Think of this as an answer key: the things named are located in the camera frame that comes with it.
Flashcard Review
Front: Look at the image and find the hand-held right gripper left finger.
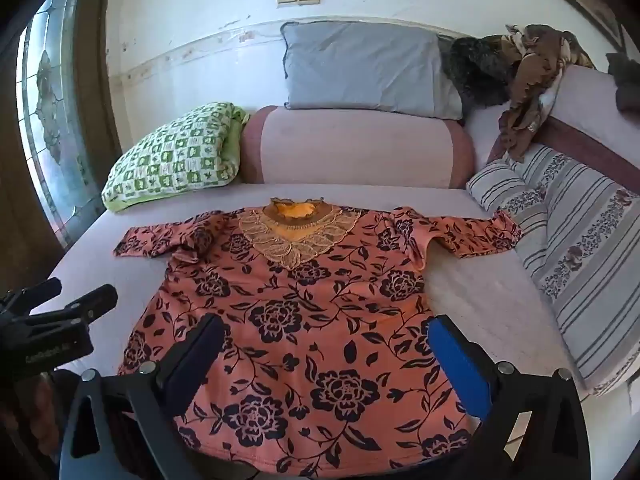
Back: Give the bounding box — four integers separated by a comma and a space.
59, 312, 227, 480

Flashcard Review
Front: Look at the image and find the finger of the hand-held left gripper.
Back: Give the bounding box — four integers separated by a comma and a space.
0, 277, 63, 312
30, 284, 119, 331

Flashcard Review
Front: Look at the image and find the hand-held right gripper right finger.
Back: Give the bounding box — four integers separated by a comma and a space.
427, 314, 592, 480

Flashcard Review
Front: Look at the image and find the orange floral blouse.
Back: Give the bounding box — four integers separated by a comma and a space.
114, 197, 523, 478

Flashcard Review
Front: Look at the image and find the bed with pink sheet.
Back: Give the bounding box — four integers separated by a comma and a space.
30, 65, 640, 480

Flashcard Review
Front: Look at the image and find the green patterned pillow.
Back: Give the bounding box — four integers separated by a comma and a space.
101, 102, 250, 213

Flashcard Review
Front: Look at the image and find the striped grey blanket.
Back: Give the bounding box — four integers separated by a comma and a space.
466, 142, 640, 396

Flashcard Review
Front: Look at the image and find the stained glass window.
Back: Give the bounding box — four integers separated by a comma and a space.
17, 0, 106, 248

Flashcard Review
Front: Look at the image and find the pink bolster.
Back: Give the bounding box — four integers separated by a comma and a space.
239, 106, 476, 190

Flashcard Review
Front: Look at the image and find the dark fuzzy cloth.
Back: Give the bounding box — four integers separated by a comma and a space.
442, 35, 526, 113

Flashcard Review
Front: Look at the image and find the brown crumpled cloth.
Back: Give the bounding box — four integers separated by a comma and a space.
487, 23, 596, 163

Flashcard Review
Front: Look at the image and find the grey pillow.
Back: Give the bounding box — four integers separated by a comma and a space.
280, 21, 465, 121

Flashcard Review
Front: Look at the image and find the dark grey cloth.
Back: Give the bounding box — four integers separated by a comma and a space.
606, 52, 640, 113

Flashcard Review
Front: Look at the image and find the dark wooden frame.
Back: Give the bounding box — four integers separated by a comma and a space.
520, 0, 628, 48

